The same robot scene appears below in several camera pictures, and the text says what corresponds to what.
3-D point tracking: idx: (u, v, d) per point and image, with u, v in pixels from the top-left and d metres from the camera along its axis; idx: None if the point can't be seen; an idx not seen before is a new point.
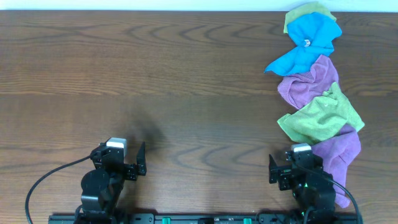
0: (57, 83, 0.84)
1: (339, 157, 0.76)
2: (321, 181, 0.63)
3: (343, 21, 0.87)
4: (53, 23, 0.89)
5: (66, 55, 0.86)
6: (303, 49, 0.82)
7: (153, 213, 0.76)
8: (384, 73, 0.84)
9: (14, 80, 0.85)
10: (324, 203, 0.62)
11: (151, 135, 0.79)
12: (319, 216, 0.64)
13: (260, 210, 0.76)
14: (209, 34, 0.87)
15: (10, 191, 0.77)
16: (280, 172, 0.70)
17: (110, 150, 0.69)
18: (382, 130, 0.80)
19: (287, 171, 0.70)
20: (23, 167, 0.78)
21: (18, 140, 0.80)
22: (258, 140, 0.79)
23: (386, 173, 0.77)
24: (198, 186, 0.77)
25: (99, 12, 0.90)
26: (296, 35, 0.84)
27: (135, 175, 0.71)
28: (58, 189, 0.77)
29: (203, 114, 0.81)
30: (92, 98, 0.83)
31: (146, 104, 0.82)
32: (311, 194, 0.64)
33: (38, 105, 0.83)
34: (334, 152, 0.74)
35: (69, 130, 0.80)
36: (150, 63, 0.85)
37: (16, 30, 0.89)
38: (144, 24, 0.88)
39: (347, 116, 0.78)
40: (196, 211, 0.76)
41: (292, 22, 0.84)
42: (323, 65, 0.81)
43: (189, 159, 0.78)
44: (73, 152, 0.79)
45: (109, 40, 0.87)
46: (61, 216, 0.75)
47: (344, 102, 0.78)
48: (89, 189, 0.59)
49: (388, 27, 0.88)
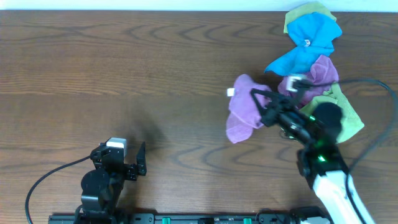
0: (58, 83, 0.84)
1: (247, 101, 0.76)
2: (329, 115, 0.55)
3: (342, 22, 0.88)
4: (54, 23, 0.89)
5: (66, 56, 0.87)
6: (303, 50, 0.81)
7: (153, 213, 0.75)
8: (383, 73, 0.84)
9: (15, 79, 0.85)
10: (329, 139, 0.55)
11: (151, 135, 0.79)
12: (320, 149, 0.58)
13: (260, 209, 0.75)
14: (210, 33, 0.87)
15: (10, 191, 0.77)
16: (283, 108, 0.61)
17: (110, 150, 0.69)
18: (380, 129, 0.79)
19: (289, 106, 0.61)
20: (23, 167, 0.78)
21: (19, 140, 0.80)
22: (258, 140, 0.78)
23: (384, 173, 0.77)
24: (198, 186, 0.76)
25: (98, 12, 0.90)
26: (296, 35, 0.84)
27: (135, 175, 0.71)
28: (59, 190, 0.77)
29: (203, 114, 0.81)
30: (92, 99, 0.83)
31: (146, 104, 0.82)
32: (314, 129, 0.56)
33: (38, 104, 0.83)
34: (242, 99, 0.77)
35: (69, 129, 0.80)
36: (150, 63, 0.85)
37: (17, 30, 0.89)
38: (143, 24, 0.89)
39: (347, 114, 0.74)
40: (196, 211, 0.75)
41: (292, 22, 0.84)
42: (323, 65, 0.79)
43: (188, 159, 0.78)
44: (73, 152, 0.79)
45: (109, 40, 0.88)
46: (61, 216, 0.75)
47: (244, 74, 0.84)
48: (89, 190, 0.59)
49: (387, 27, 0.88)
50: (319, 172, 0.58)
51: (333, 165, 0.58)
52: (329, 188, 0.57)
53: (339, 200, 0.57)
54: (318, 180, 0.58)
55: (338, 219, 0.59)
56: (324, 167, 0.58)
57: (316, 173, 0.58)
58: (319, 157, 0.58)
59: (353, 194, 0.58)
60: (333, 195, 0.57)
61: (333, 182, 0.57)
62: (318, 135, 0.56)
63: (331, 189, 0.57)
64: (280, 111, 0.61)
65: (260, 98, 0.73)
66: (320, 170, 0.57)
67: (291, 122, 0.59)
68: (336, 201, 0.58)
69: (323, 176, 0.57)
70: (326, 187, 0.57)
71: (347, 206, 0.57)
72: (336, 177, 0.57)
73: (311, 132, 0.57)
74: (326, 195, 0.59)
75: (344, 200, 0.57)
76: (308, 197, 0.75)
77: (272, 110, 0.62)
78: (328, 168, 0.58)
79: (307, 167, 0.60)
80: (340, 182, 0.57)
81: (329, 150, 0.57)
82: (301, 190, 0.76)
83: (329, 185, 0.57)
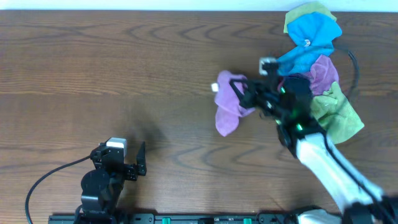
0: (58, 83, 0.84)
1: (228, 90, 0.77)
2: (293, 85, 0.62)
3: (342, 22, 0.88)
4: (53, 23, 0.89)
5: (66, 55, 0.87)
6: (303, 50, 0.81)
7: (153, 213, 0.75)
8: (383, 73, 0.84)
9: (15, 79, 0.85)
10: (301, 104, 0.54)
11: (151, 135, 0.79)
12: (297, 117, 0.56)
13: (260, 209, 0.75)
14: (210, 33, 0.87)
15: (10, 191, 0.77)
16: (258, 88, 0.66)
17: (111, 150, 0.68)
18: (380, 129, 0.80)
19: (263, 85, 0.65)
20: (23, 167, 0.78)
21: (18, 140, 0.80)
22: (258, 140, 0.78)
23: (384, 173, 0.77)
24: (198, 186, 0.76)
25: (98, 12, 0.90)
26: (296, 35, 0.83)
27: (135, 175, 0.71)
28: (58, 190, 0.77)
29: (203, 114, 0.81)
30: (92, 99, 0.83)
31: (146, 104, 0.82)
32: (287, 98, 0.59)
33: (38, 104, 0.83)
34: (222, 90, 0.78)
35: (69, 129, 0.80)
36: (150, 63, 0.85)
37: (16, 30, 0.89)
38: (143, 24, 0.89)
39: (347, 115, 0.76)
40: (196, 211, 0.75)
41: (292, 22, 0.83)
42: (323, 65, 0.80)
43: (188, 159, 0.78)
44: (73, 152, 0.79)
45: (109, 40, 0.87)
46: (61, 216, 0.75)
47: (224, 70, 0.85)
48: (89, 190, 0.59)
49: (387, 27, 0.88)
50: (299, 137, 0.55)
51: (312, 129, 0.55)
52: (306, 148, 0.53)
53: (320, 160, 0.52)
54: (298, 145, 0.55)
55: (330, 183, 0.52)
56: (303, 131, 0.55)
57: (295, 140, 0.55)
58: (297, 126, 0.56)
59: (336, 150, 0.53)
60: (313, 155, 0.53)
61: (311, 141, 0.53)
62: (291, 102, 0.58)
63: (308, 149, 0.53)
64: (256, 91, 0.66)
65: (239, 86, 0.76)
66: (298, 135, 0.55)
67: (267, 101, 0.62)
68: (318, 161, 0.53)
69: (301, 139, 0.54)
70: (305, 149, 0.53)
71: (332, 165, 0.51)
72: (314, 137, 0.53)
73: (283, 104, 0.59)
74: (310, 158, 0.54)
75: (326, 158, 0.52)
76: (308, 197, 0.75)
77: (248, 94, 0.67)
78: (307, 133, 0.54)
79: (287, 137, 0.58)
80: (317, 140, 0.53)
81: (306, 117, 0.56)
82: (300, 190, 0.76)
83: (306, 145, 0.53)
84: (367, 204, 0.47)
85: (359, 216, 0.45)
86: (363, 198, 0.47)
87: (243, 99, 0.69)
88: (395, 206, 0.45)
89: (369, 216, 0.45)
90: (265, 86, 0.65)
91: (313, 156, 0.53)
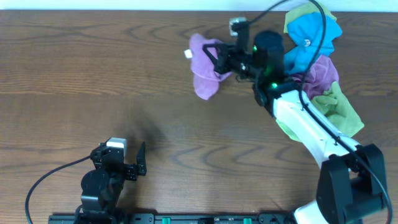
0: (57, 83, 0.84)
1: (203, 57, 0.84)
2: (269, 40, 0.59)
3: (342, 22, 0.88)
4: (54, 23, 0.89)
5: (66, 55, 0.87)
6: (304, 50, 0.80)
7: (153, 213, 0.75)
8: (383, 73, 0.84)
9: (15, 79, 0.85)
10: (274, 59, 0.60)
11: (151, 135, 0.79)
12: (270, 78, 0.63)
13: (260, 210, 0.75)
14: (209, 33, 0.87)
15: (10, 191, 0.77)
16: (229, 53, 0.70)
17: (110, 150, 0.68)
18: (381, 129, 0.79)
19: (233, 48, 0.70)
20: (22, 167, 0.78)
21: (18, 140, 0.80)
22: (258, 141, 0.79)
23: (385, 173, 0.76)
24: (198, 186, 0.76)
25: (99, 12, 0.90)
26: (297, 35, 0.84)
27: (134, 175, 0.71)
28: (59, 190, 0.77)
29: (203, 114, 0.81)
30: (92, 98, 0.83)
31: (146, 104, 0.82)
32: (259, 57, 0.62)
33: (38, 104, 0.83)
34: (196, 58, 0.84)
35: (69, 129, 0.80)
36: (150, 63, 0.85)
37: (17, 30, 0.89)
38: (143, 24, 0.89)
39: (347, 114, 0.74)
40: (196, 211, 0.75)
41: (293, 22, 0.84)
42: (323, 65, 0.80)
43: (189, 159, 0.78)
44: (73, 152, 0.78)
45: (109, 40, 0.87)
46: (60, 216, 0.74)
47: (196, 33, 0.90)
48: (89, 190, 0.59)
49: (387, 27, 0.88)
50: (274, 94, 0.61)
51: (286, 86, 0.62)
52: (283, 105, 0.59)
53: (296, 114, 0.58)
54: (275, 104, 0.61)
55: (305, 134, 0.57)
56: (277, 89, 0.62)
57: (271, 98, 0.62)
58: (272, 84, 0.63)
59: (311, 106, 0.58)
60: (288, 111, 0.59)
61: (286, 99, 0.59)
62: (262, 60, 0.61)
63: (284, 106, 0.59)
64: (229, 55, 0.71)
65: (212, 51, 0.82)
66: (274, 93, 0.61)
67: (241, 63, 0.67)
68: (293, 116, 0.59)
69: (278, 98, 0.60)
70: (282, 106, 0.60)
71: (306, 117, 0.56)
72: (289, 94, 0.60)
73: (257, 63, 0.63)
74: (287, 116, 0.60)
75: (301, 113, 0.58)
76: (309, 197, 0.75)
77: (221, 58, 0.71)
78: (282, 89, 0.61)
79: (264, 95, 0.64)
80: (293, 97, 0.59)
81: (277, 74, 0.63)
82: (301, 190, 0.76)
83: (282, 102, 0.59)
84: (342, 155, 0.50)
85: (336, 168, 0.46)
86: (337, 149, 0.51)
87: (216, 63, 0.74)
88: (368, 155, 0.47)
89: (344, 170, 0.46)
90: (234, 49, 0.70)
91: (289, 112, 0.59)
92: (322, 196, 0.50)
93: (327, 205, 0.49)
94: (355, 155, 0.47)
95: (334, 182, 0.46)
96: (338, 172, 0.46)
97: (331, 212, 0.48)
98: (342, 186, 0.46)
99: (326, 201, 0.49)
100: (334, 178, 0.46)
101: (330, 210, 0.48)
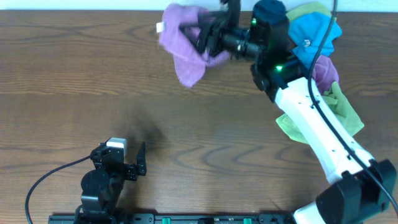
0: (58, 83, 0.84)
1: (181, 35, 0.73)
2: (270, 14, 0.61)
3: (342, 22, 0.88)
4: (54, 23, 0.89)
5: (66, 55, 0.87)
6: (304, 49, 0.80)
7: (153, 213, 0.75)
8: (383, 73, 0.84)
9: (15, 79, 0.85)
10: (278, 37, 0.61)
11: (150, 135, 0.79)
12: (272, 58, 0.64)
13: (260, 210, 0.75)
14: None
15: (10, 191, 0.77)
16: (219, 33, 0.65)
17: (110, 150, 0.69)
18: (381, 129, 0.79)
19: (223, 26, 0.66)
20: (23, 167, 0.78)
21: (19, 140, 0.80)
22: (258, 141, 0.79)
23: None
24: (198, 186, 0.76)
25: (99, 12, 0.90)
26: (296, 35, 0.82)
27: (135, 175, 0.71)
28: (59, 190, 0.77)
29: (203, 114, 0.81)
30: (92, 98, 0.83)
31: (147, 104, 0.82)
32: (260, 33, 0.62)
33: (38, 104, 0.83)
34: (175, 36, 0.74)
35: (70, 129, 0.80)
36: (150, 63, 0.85)
37: (17, 30, 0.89)
38: (143, 24, 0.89)
39: (347, 115, 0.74)
40: (196, 211, 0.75)
41: (293, 22, 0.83)
42: (323, 65, 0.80)
43: (188, 159, 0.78)
44: (73, 152, 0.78)
45: (109, 40, 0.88)
46: (60, 216, 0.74)
47: (172, 5, 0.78)
48: (89, 190, 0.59)
49: (387, 27, 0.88)
50: (279, 80, 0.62)
51: (289, 66, 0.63)
52: (292, 101, 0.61)
53: (305, 111, 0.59)
54: (280, 94, 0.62)
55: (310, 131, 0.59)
56: (280, 73, 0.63)
57: (276, 85, 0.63)
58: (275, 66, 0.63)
59: (322, 104, 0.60)
60: (296, 106, 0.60)
61: (296, 94, 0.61)
62: (265, 37, 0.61)
63: (293, 101, 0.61)
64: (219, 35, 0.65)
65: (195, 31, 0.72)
66: (279, 81, 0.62)
67: (236, 42, 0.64)
68: (301, 113, 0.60)
69: (285, 88, 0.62)
70: (290, 101, 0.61)
71: (317, 117, 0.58)
72: (300, 90, 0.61)
73: (260, 40, 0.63)
74: (292, 109, 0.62)
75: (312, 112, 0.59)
76: (309, 197, 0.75)
77: (212, 39, 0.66)
78: (285, 73, 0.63)
79: (265, 79, 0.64)
80: (304, 93, 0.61)
81: (278, 55, 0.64)
82: (301, 190, 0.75)
83: (292, 97, 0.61)
84: (355, 171, 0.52)
85: (349, 189, 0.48)
86: (351, 163, 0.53)
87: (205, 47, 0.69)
88: (380, 173, 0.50)
89: (357, 189, 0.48)
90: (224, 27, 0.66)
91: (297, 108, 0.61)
92: (326, 203, 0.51)
93: (330, 212, 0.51)
94: (369, 171, 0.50)
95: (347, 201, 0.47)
96: (353, 189, 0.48)
97: (334, 219, 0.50)
98: (351, 204, 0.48)
99: (329, 208, 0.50)
100: (348, 198, 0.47)
101: (332, 218, 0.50)
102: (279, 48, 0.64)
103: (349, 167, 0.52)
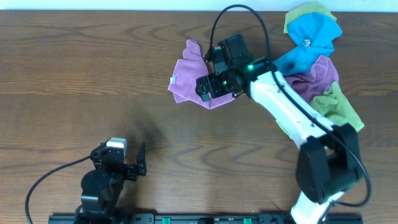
0: (58, 83, 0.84)
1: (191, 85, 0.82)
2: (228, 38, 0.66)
3: (342, 21, 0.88)
4: (53, 23, 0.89)
5: (66, 55, 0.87)
6: (304, 49, 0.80)
7: (153, 213, 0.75)
8: (383, 73, 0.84)
9: (15, 79, 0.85)
10: (237, 48, 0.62)
11: (150, 135, 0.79)
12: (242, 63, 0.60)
13: (260, 210, 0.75)
14: (209, 33, 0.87)
15: (10, 191, 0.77)
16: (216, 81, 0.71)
17: (110, 150, 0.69)
18: (380, 129, 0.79)
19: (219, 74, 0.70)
20: (23, 167, 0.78)
21: (19, 140, 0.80)
22: (258, 141, 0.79)
23: (385, 173, 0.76)
24: (198, 186, 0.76)
25: (98, 12, 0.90)
26: (297, 35, 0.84)
27: (135, 175, 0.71)
28: (59, 190, 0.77)
29: (203, 114, 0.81)
30: (92, 99, 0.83)
31: (146, 104, 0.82)
32: (225, 53, 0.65)
33: (38, 104, 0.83)
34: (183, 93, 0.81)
35: (69, 129, 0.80)
36: (150, 64, 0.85)
37: (17, 30, 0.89)
38: (143, 24, 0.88)
39: (347, 114, 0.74)
40: (195, 211, 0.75)
41: (293, 22, 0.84)
42: (323, 65, 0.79)
43: (188, 159, 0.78)
44: (73, 152, 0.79)
45: (109, 40, 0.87)
46: (61, 216, 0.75)
47: (188, 42, 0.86)
48: (89, 189, 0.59)
49: (386, 26, 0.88)
50: (250, 77, 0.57)
51: (262, 65, 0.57)
52: (260, 88, 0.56)
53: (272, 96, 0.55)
54: (252, 87, 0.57)
55: (282, 117, 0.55)
56: (251, 70, 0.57)
57: (248, 80, 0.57)
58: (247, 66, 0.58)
59: (287, 88, 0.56)
60: (265, 94, 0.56)
61: (263, 81, 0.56)
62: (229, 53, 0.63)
63: (261, 88, 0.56)
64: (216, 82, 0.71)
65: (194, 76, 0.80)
66: (251, 76, 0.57)
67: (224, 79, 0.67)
68: (270, 99, 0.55)
69: (254, 80, 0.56)
70: (259, 89, 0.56)
71: (283, 101, 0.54)
72: (265, 77, 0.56)
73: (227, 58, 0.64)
74: (263, 99, 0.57)
75: (278, 95, 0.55)
76: None
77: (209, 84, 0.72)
78: (257, 70, 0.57)
79: (240, 76, 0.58)
80: (268, 79, 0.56)
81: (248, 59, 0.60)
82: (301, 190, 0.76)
83: (260, 85, 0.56)
84: (319, 136, 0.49)
85: (314, 149, 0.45)
86: (314, 130, 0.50)
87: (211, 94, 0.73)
88: (344, 134, 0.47)
89: (323, 150, 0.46)
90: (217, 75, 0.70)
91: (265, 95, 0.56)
92: (301, 174, 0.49)
93: (306, 182, 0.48)
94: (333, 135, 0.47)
95: (313, 163, 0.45)
96: (318, 152, 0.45)
97: (311, 190, 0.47)
98: (321, 170, 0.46)
99: (305, 178, 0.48)
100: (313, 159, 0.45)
101: (310, 188, 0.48)
102: (247, 54, 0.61)
103: (313, 132, 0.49)
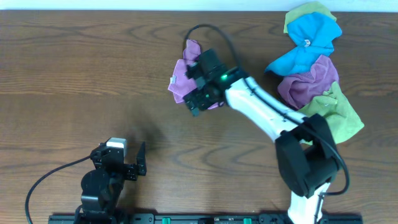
0: (58, 83, 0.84)
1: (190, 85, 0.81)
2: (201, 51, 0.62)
3: (341, 22, 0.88)
4: (54, 23, 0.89)
5: (66, 55, 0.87)
6: (304, 50, 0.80)
7: (153, 213, 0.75)
8: (383, 73, 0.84)
9: (15, 79, 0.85)
10: (211, 60, 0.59)
11: (151, 135, 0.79)
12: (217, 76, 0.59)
13: (260, 210, 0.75)
14: (209, 33, 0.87)
15: (10, 191, 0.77)
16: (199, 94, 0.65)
17: (110, 150, 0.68)
18: (380, 129, 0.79)
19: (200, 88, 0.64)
20: (23, 167, 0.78)
21: (19, 140, 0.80)
22: (258, 141, 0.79)
23: (385, 173, 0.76)
24: (198, 186, 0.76)
25: (99, 12, 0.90)
26: (297, 35, 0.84)
27: (134, 175, 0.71)
28: (59, 190, 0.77)
29: (203, 114, 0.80)
30: (92, 99, 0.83)
31: (147, 104, 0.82)
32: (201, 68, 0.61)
33: (38, 104, 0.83)
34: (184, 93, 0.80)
35: (69, 129, 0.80)
36: (150, 63, 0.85)
37: (17, 30, 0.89)
38: (143, 24, 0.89)
39: (347, 115, 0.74)
40: (195, 211, 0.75)
41: (293, 22, 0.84)
42: (323, 65, 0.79)
43: (188, 159, 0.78)
44: (73, 152, 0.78)
45: (109, 40, 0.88)
46: (60, 216, 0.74)
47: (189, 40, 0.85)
48: (89, 189, 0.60)
49: (386, 27, 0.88)
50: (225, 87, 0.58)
51: (234, 74, 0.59)
52: (234, 94, 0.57)
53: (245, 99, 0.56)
54: (228, 96, 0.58)
55: (257, 119, 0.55)
56: (225, 81, 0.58)
57: (224, 90, 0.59)
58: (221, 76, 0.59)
59: (259, 89, 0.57)
60: (240, 99, 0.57)
61: (237, 88, 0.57)
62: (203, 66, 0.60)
63: (235, 94, 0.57)
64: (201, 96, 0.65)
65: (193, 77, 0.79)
66: (226, 84, 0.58)
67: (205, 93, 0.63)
68: (245, 102, 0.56)
69: (229, 88, 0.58)
70: (234, 96, 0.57)
71: (257, 102, 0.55)
72: (237, 83, 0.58)
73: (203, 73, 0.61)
74: (239, 104, 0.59)
75: (251, 98, 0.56)
76: None
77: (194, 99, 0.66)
78: (231, 80, 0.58)
79: (217, 88, 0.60)
80: (240, 85, 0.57)
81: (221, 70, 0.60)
82: None
83: (234, 92, 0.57)
84: (291, 129, 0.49)
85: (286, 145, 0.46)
86: (287, 124, 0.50)
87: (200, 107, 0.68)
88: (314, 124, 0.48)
89: (295, 144, 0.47)
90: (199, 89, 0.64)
91: (240, 100, 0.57)
92: (283, 170, 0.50)
93: (289, 177, 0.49)
94: (304, 127, 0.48)
95: (288, 157, 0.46)
96: (291, 147, 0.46)
97: (294, 183, 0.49)
98: (298, 164, 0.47)
99: (288, 174, 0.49)
100: (288, 152, 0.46)
101: (293, 182, 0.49)
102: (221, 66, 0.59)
103: (286, 127, 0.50)
